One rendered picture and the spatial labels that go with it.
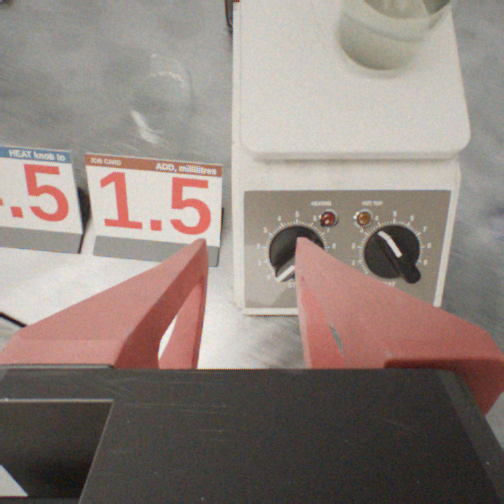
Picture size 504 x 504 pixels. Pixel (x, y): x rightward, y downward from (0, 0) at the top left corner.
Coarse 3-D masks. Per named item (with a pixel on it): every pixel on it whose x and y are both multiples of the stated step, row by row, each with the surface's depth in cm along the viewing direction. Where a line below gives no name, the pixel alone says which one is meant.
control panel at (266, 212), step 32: (256, 192) 20; (288, 192) 20; (320, 192) 20; (352, 192) 20; (384, 192) 20; (416, 192) 20; (448, 192) 20; (256, 224) 21; (288, 224) 21; (320, 224) 20; (352, 224) 21; (384, 224) 21; (416, 224) 21; (256, 256) 21; (352, 256) 21; (256, 288) 22; (288, 288) 22; (416, 288) 22
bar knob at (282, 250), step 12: (288, 228) 20; (300, 228) 20; (276, 240) 20; (288, 240) 20; (312, 240) 19; (276, 252) 21; (288, 252) 20; (276, 264) 20; (288, 264) 19; (276, 276) 20; (288, 276) 20
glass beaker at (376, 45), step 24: (360, 0) 16; (384, 0) 15; (408, 0) 15; (432, 0) 15; (456, 0) 15; (336, 24) 18; (360, 24) 17; (384, 24) 16; (408, 24) 16; (432, 24) 16; (336, 48) 19; (360, 48) 18; (384, 48) 17; (408, 48) 17; (360, 72) 19; (384, 72) 19
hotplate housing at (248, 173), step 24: (240, 144) 20; (240, 168) 20; (264, 168) 20; (288, 168) 20; (312, 168) 20; (336, 168) 20; (360, 168) 20; (384, 168) 20; (408, 168) 20; (432, 168) 20; (456, 168) 20; (240, 192) 20; (456, 192) 21; (240, 216) 20; (240, 240) 21; (240, 264) 22; (240, 288) 22; (264, 312) 23; (288, 312) 23
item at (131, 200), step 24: (96, 168) 24; (96, 192) 24; (120, 192) 24; (144, 192) 24; (168, 192) 24; (192, 192) 24; (216, 192) 24; (96, 216) 25; (120, 216) 25; (144, 216) 25; (168, 216) 25; (192, 216) 25
